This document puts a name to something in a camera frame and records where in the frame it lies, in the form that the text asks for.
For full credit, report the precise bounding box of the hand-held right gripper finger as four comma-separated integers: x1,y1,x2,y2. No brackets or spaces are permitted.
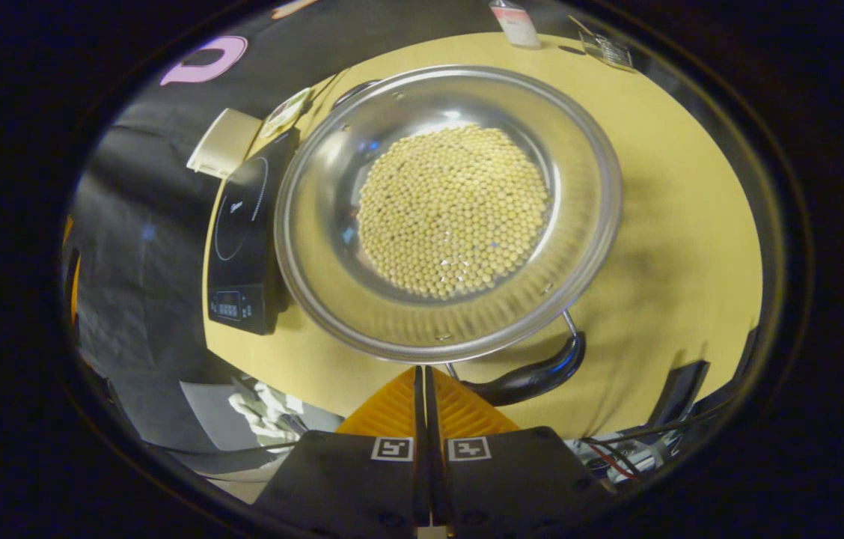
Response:
254,365,432,536
426,365,617,536

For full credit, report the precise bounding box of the black induction cooktop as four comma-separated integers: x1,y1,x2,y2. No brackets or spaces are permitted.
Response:
207,129,299,335

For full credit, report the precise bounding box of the pile of yellow soybeans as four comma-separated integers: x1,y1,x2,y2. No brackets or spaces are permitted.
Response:
357,124,551,300

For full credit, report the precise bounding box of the steel pot with black handles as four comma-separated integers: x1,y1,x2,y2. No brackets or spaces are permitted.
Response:
274,65,623,407

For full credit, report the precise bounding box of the white patterned cloth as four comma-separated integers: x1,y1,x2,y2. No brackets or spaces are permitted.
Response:
230,380,305,444

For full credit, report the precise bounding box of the white toaster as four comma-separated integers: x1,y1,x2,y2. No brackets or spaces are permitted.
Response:
186,108,263,179

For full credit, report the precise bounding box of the white divided bean dish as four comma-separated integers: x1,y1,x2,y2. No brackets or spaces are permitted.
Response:
260,88,313,139

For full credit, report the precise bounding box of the white bottle with pink label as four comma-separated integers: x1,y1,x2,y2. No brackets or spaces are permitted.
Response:
488,0,542,49

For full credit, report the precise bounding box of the red cable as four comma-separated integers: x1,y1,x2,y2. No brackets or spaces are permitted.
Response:
587,442,640,480

